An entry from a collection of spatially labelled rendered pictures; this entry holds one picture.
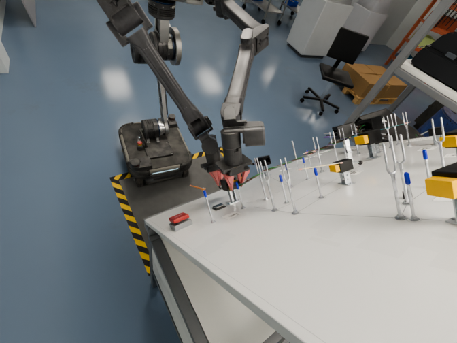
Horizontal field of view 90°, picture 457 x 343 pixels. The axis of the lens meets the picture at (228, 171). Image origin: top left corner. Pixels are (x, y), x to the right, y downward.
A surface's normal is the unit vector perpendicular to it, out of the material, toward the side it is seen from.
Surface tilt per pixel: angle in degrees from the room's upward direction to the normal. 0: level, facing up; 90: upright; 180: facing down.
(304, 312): 51
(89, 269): 0
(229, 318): 0
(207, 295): 0
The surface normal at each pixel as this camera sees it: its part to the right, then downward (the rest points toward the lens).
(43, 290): 0.24, -0.62
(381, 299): -0.26, -0.96
